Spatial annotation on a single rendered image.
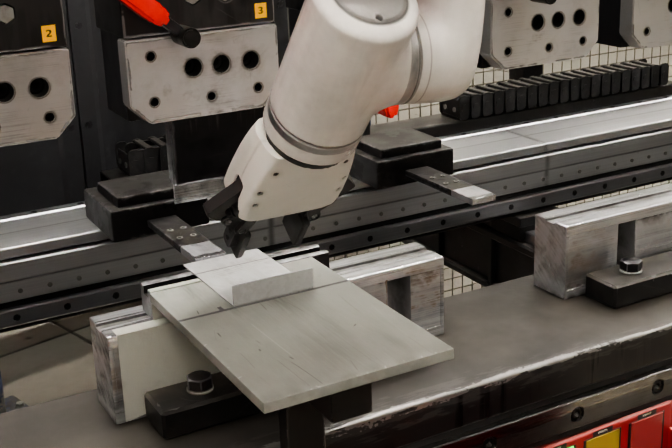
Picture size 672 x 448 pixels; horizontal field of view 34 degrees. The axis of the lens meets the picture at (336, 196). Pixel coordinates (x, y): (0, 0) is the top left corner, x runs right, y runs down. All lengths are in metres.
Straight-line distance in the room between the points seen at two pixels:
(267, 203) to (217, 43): 0.17
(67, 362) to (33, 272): 2.01
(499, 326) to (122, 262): 0.46
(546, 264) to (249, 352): 0.53
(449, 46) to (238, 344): 0.32
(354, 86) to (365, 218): 0.68
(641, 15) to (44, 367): 2.37
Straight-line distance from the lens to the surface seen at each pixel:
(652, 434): 1.22
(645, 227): 1.43
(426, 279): 1.23
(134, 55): 1.00
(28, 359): 3.38
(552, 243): 1.36
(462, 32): 0.86
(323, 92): 0.83
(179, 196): 1.09
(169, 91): 1.01
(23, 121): 0.98
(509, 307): 1.34
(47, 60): 0.98
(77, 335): 3.50
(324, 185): 0.96
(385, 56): 0.80
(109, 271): 1.35
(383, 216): 1.49
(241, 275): 1.11
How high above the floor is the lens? 1.41
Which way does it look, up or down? 18 degrees down
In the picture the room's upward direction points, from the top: 2 degrees counter-clockwise
